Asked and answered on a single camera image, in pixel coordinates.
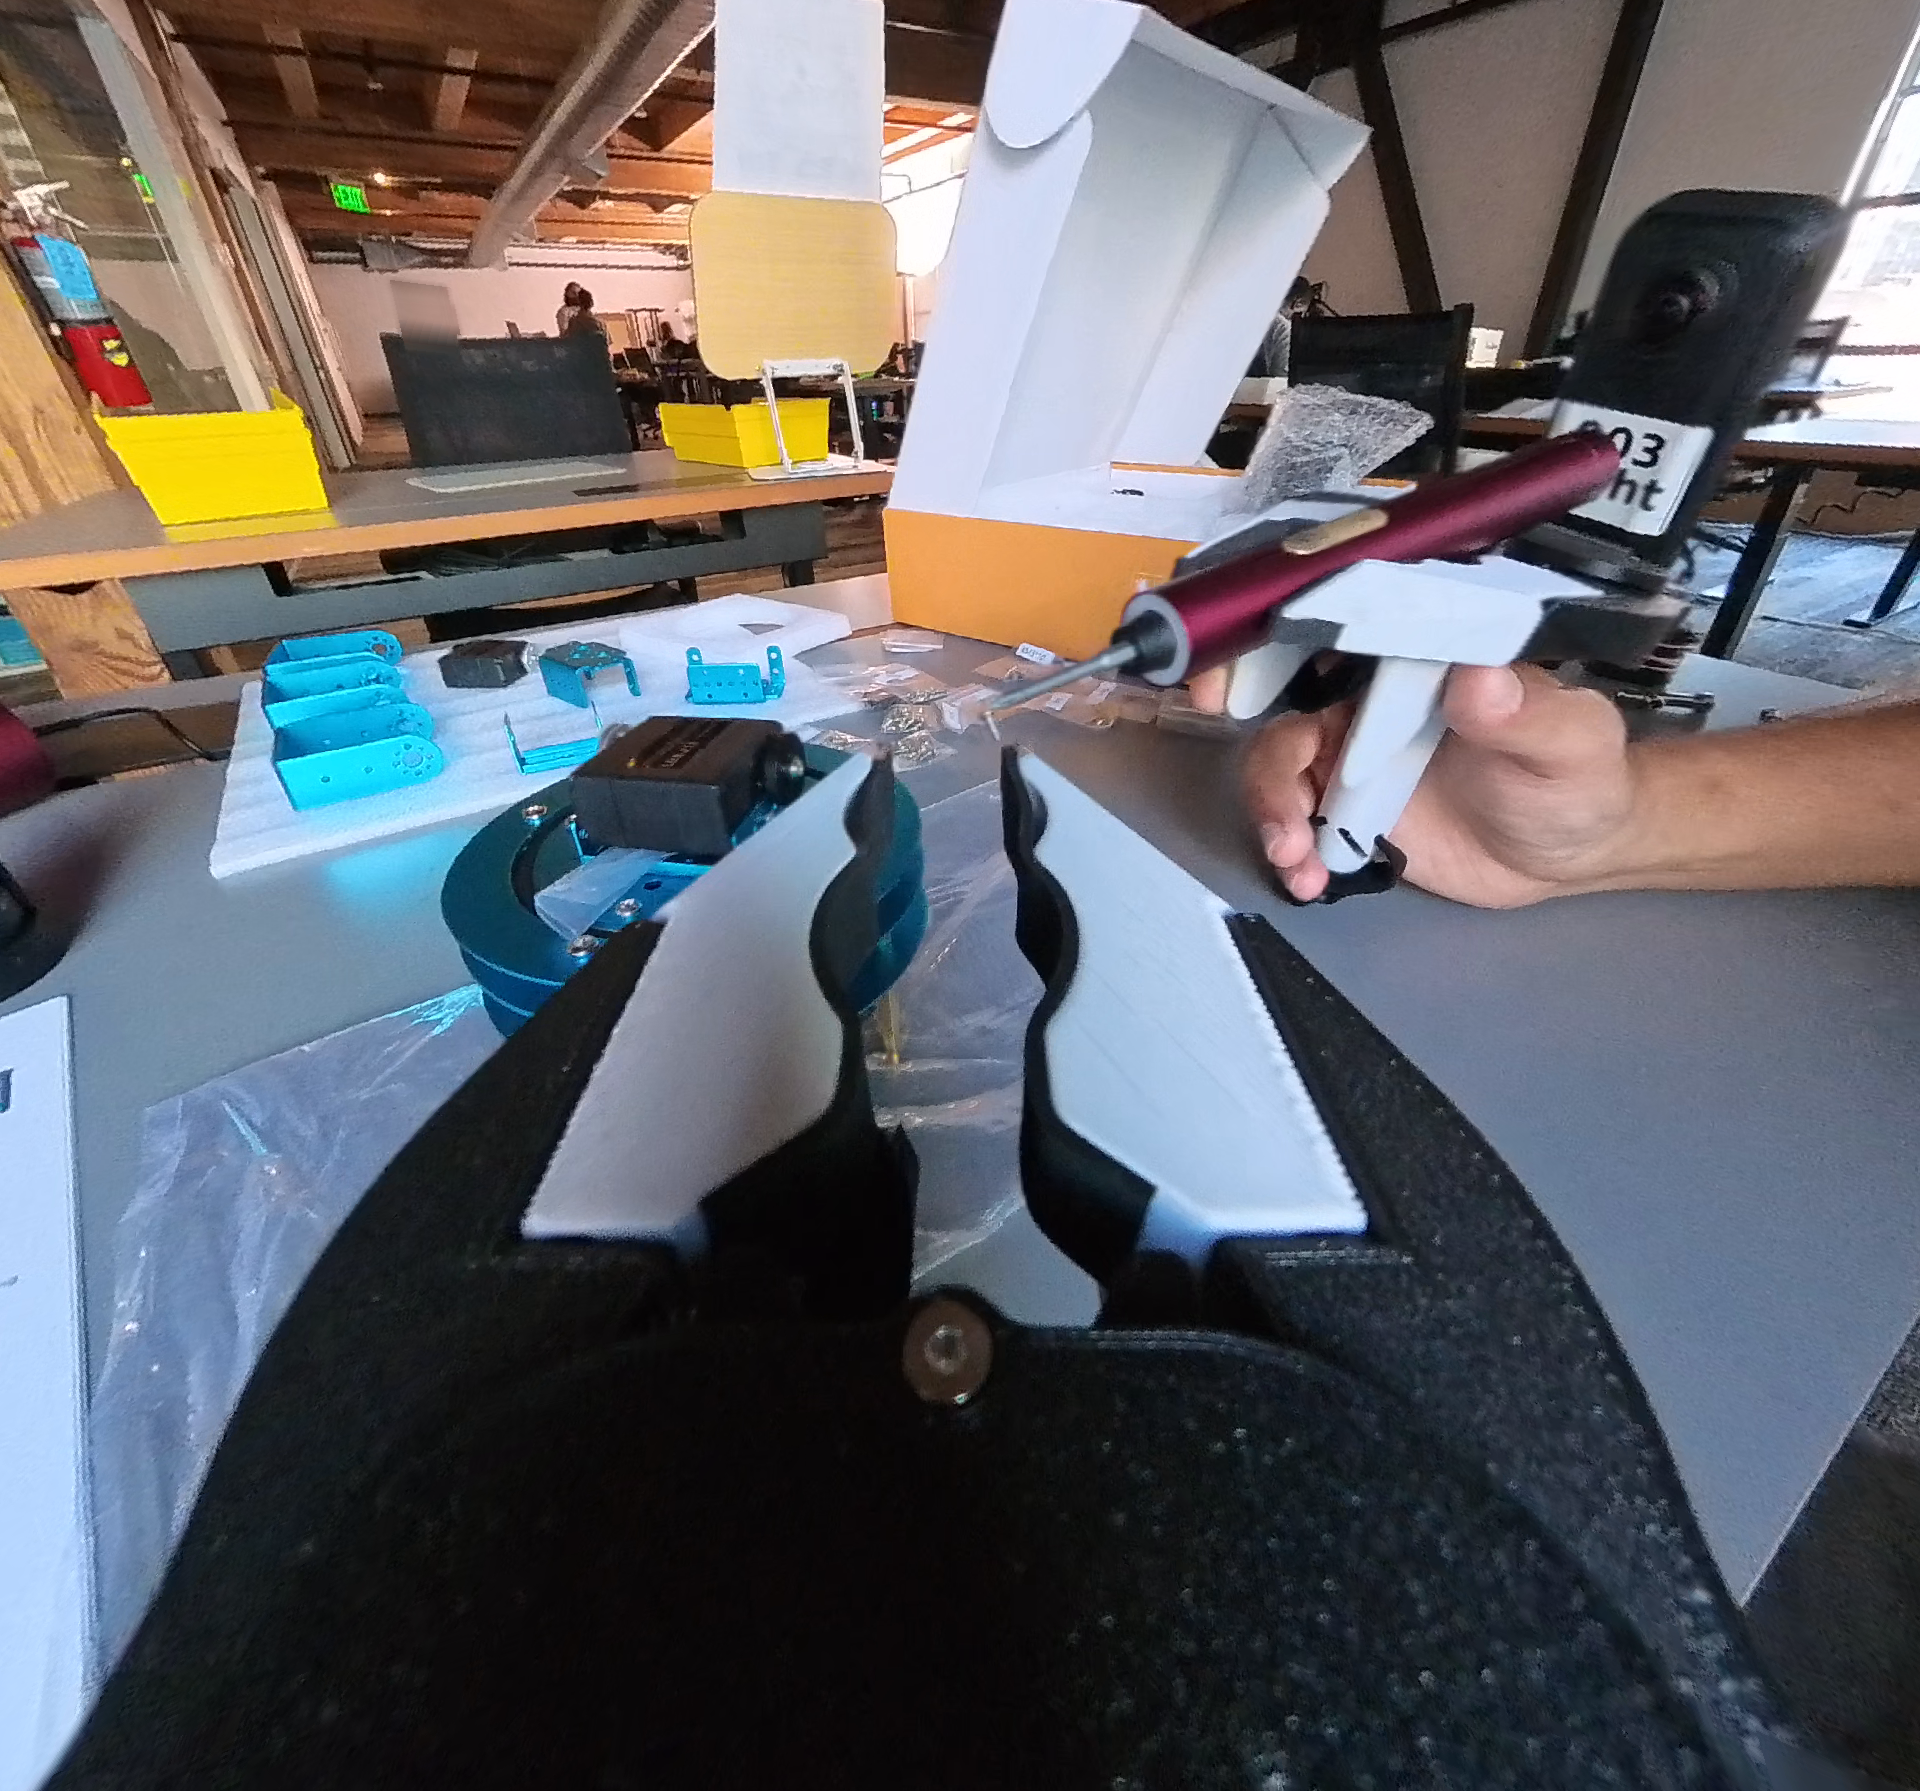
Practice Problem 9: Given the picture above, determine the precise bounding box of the white wire stand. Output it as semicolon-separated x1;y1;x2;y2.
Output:
753;357;868;479

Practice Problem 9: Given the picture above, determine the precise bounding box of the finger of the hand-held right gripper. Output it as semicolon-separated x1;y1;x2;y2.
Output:
1216;570;1562;721
1178;497;1385;588

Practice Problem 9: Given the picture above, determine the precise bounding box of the clear plastic bag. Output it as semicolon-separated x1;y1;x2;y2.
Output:
91;753;1112;1737

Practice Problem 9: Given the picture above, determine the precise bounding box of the silver keyboard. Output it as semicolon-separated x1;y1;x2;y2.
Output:
405;461;625;495

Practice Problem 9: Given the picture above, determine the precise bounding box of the red fire extinguisher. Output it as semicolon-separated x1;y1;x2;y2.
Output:
12;183;153;413

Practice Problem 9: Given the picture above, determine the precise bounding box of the bubble wrap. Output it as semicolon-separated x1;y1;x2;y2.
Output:
1238;380;1436;510

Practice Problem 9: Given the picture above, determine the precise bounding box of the pile of small screw bags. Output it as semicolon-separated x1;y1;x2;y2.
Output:
807;625;1190;776

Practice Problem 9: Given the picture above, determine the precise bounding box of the window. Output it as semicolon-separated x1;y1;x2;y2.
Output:
1818;19;1920;401

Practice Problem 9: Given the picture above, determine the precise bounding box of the blue multi-hole bracket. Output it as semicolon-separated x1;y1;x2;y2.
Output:
682;642;789;705

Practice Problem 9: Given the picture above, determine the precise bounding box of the person's right forearm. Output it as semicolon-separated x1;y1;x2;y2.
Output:
1628;693;1920;903

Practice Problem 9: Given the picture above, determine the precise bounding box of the small yellow bin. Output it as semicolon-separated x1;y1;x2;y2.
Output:
655;396;836;468

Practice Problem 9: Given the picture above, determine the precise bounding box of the black mesh chair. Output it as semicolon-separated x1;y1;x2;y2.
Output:
1285;302;1475;475

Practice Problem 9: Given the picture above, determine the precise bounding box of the silver air duct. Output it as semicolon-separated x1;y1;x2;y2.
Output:
467;0;823;271

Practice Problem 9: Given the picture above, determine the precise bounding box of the wooden edged table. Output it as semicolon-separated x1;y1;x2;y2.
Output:
0;442;895;657

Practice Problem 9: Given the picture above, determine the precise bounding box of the dark monitor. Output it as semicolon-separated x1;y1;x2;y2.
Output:
379;328;635;468

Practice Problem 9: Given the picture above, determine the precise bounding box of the printed instruction sheet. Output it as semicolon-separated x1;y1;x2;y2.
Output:
0;995;102;1759

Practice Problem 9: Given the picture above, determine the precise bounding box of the white foam sheet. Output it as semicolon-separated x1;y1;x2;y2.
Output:
210;588;906;883

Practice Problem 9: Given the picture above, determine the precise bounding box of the red metal tube case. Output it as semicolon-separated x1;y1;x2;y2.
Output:
0;704;61;818

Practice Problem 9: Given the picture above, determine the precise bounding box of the red electric screwdriver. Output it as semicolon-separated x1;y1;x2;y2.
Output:
989;435;1625;715

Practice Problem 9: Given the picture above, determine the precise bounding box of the dark blue angled bracket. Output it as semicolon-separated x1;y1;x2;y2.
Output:
534;638;648;712

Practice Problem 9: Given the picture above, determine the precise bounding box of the large yellow bin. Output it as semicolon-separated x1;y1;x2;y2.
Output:
91;386;330;528

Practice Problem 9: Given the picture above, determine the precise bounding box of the white foam block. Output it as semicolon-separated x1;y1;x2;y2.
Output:
619;588;843;669

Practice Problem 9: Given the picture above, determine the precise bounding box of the yellow panel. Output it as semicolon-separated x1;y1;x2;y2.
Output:
685;192;899;409

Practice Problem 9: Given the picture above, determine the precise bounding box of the wooden post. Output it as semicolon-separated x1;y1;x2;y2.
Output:
0;276;172;699

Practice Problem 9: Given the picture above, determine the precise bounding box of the blue round servo base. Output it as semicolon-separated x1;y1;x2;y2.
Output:
443;715;934;1046

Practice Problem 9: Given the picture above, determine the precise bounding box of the orange and white cardboard box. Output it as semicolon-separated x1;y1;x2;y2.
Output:
880;0;1413;665

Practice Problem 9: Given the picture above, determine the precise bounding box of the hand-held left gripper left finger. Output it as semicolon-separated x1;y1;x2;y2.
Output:
522;753;919;1301

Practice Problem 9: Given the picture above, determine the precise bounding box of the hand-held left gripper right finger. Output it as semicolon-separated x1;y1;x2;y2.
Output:
1001;745;1369;1322

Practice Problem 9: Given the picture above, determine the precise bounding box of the white panel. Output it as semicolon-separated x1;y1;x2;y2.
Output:
712;0;887;205

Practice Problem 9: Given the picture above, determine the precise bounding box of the wooden top table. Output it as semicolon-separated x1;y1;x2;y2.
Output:
1460;393;1920;657

